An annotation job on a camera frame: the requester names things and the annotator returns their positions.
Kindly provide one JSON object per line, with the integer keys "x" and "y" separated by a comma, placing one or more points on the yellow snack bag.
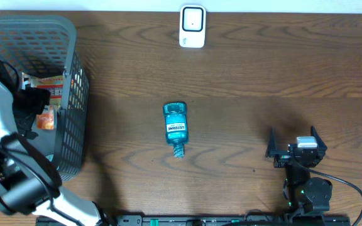
{"x": 52, "y": 84}

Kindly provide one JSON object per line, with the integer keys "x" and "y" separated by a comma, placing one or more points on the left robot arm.
{"x": 29, "y": 183}

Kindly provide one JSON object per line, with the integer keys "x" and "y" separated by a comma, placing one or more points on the grey plastic shopping basket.
{"x": 44, "y": 46}

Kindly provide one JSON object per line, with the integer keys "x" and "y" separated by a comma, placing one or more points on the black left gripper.
{"x": 19, "y": 115}

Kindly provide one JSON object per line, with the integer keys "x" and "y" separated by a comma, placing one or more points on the small orange packet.
{"x": 46, "y": 119}

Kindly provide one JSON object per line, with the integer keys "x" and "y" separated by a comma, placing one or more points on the white barcode scanner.
{"x": 192, "y": 26}

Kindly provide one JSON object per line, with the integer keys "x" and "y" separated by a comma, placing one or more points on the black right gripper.
{"x": 283, "y": 157}

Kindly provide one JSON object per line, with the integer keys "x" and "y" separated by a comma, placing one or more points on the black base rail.
{"x": 254, "y": 219}

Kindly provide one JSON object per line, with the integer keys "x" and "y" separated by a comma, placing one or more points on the blue mouthwash bottle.
{"x": 176, "y": 128}

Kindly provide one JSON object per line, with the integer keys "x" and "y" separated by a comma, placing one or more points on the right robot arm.
{"x": 306, "y": 195}

